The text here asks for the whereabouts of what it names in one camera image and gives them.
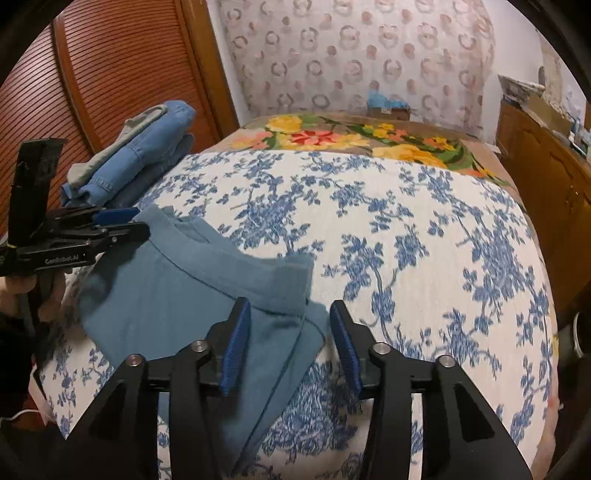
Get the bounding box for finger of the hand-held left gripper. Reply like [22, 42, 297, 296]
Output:
[90, 222, 151, 246]
[90, 207, 141, 225]

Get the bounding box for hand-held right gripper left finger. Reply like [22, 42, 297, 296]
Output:
[44, 298, 252, 480]

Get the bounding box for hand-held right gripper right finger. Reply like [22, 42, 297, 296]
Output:
[329, 299, 530, 480]

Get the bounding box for teal blue t-shirt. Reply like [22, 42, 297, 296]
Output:
[76, 205, 331, 472]

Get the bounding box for person's left forearm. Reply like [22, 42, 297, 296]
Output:
[0, 314, 63, 480]

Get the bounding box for folded dark blue pants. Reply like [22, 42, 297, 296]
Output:
[111, 134, 195, 209]

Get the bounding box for folded grey pants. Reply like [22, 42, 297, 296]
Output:
[67, 104, 168, 184]

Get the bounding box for person's left hand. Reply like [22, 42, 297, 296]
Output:
[0, 271, 66, 324]

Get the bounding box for stack of folded blue clothes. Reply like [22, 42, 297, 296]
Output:
[60, 100, 195, 206]

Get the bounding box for blue floral white bedspread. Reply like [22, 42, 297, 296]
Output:
[32, 150, 561, 480]

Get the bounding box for wooden louvered wardrobe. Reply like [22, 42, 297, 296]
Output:
[0, 0, 242, 234]

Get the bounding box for yellow flowered brown blanket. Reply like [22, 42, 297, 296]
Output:
[228, 112, 565, 462]

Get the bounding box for white round bin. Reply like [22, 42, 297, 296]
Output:
[570, 311, 591, 361]

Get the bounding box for small box with blue cover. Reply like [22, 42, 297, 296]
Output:
[366, 89, 412, 122]

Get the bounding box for wooden cabinet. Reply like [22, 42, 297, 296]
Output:
[496, 99, 591, 320]

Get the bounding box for cardboard box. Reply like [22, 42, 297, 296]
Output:
[525, 94, 574, 136]

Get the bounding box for patterned storage box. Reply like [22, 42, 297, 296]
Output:
[498, 75, 546, 105]

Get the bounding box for white cable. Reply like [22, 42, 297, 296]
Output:
[0, 408, 36, 424]

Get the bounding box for ring patterned curtain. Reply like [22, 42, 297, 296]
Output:
[216, 0, 498, 139]

